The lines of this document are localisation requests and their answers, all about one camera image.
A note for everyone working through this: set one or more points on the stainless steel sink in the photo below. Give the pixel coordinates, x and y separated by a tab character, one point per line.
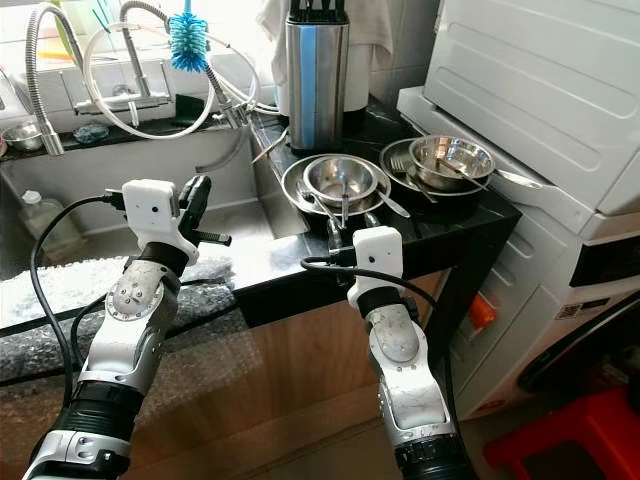
90	185

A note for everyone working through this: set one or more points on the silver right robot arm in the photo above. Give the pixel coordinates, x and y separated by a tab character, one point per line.
405	380

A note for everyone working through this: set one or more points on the grey green scouring pad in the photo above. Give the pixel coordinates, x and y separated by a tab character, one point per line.
92	134

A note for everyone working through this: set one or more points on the small metal utensil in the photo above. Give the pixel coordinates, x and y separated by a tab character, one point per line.
268	146

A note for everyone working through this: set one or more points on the chrome bridge tap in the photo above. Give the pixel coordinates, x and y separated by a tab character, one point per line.
135	75

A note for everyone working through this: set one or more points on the round steel plate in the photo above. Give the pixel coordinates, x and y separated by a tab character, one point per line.
293	190
395	170

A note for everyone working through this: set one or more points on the small orange object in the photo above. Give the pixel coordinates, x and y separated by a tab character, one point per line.
481	312

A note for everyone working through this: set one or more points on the clear bubble wrap sheet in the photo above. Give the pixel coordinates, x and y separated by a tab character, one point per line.
60	300

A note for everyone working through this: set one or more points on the blue bottle brush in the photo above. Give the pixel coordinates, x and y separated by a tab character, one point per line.
188	45

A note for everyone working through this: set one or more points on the small steel bowl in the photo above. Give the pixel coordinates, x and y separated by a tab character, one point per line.
27	138

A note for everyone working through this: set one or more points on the steel knife block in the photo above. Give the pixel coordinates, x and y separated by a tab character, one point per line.
317	90

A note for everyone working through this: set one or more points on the wooden cabinet door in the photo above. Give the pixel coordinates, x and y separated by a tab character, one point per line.
310	350

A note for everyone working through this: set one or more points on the red plastic stool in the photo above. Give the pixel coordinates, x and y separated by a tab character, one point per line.
570	430

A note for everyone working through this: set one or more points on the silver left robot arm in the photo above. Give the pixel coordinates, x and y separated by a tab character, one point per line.
130	340

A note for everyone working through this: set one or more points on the clear plastic bottle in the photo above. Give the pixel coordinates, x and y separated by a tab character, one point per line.
45	225

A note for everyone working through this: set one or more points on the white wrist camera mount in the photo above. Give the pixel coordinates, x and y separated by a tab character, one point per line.
377	255
155	215

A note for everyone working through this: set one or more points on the steel fork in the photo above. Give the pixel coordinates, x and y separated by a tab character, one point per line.
402	170

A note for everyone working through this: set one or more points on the white washing machine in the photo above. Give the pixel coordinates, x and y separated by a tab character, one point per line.
540	320

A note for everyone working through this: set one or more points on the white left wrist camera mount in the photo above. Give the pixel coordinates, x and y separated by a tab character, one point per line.
155	215

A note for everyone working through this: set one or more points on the dark green sponge cloth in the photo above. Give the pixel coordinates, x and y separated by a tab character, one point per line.
185	108

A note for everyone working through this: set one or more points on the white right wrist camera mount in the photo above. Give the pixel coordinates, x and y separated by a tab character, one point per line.
377	255

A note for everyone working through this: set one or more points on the white water filter cylinder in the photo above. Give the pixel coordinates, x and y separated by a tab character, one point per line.
358	85

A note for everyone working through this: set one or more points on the chrome spring neck faucet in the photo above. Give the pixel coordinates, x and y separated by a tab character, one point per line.
33	85

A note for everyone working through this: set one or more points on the long steel spoon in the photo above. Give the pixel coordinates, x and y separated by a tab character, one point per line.
515	180

